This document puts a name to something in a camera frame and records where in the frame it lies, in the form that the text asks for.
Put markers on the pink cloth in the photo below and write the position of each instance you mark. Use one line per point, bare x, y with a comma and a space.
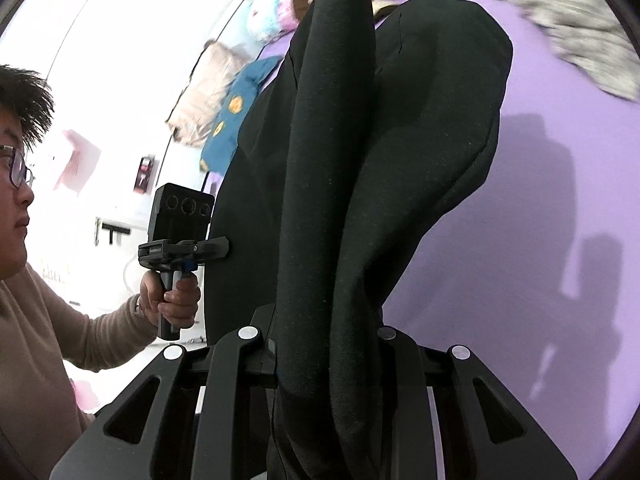
87, 400

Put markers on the person's head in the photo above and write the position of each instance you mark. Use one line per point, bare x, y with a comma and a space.
20, 220

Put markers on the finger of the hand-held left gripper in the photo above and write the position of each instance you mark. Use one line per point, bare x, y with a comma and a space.
210, 249

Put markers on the person's left hand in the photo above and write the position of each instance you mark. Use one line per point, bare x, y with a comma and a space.
185, 305

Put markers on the person's left forearm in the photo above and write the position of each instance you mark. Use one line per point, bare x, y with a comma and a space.
107, 332

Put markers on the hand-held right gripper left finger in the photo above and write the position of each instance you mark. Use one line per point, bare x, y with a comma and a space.
267, 355

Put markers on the person's glasses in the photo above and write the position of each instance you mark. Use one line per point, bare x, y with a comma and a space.
17, 167

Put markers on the person's beige sweater torso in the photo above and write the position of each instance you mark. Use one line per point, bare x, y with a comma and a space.
35, 385

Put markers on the blue pillow with yellow faces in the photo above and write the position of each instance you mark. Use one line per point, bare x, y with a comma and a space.
235, 110

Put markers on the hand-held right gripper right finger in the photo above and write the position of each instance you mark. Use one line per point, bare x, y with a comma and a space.
400, 360

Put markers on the red and black wall item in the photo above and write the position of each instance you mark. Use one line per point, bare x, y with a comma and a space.
145, 174

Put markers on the black garment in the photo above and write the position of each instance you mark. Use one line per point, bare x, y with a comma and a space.
375, 160

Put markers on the grey knit garment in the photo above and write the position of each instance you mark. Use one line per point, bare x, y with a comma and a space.
565, 15

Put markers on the purple bed sheet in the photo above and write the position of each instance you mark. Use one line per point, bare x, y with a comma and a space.
550, 210

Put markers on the beige pillow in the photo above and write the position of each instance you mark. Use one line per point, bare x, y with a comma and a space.
205, 95

